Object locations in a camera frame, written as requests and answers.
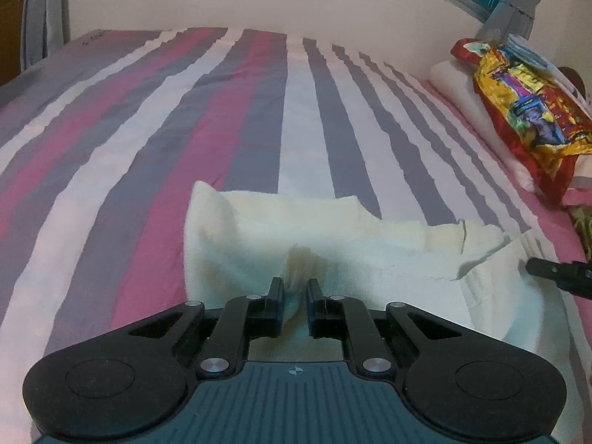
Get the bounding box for pink grey striped bed sheet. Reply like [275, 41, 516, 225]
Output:
[0, 27, 592, 440]

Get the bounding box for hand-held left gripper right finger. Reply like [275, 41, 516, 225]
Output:
[306, 279, 463, 377]

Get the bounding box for green cloth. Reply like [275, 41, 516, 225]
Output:
[571, 206, 592, 260]

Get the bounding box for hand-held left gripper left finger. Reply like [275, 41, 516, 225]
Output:
[127, 277, 285, 379]

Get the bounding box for brown wooden wardrobe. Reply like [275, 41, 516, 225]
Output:
[0, 0, 29, 86]

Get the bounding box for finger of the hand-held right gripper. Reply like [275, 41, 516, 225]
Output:
[525, 256, 592, 299]

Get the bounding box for white pillow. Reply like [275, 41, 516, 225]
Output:
[428, 60, 539, 191]

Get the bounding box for blue white folded cloth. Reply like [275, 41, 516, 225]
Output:
[503, 34, 550, 71]

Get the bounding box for striped pillow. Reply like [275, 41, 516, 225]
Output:
[562, 154, 592, 206]

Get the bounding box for colourful printed pillow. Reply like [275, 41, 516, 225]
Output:
[451, 39, 592, 204]

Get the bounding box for white knitted sweater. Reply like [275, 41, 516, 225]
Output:
[182, 180, 579, 364]

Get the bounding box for grey curtain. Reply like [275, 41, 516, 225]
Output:
[476, 0, 556, 51]
[23, 0, 70, 58]

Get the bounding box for brown white headboard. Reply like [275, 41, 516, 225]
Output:
[557, 67, 590, 100]

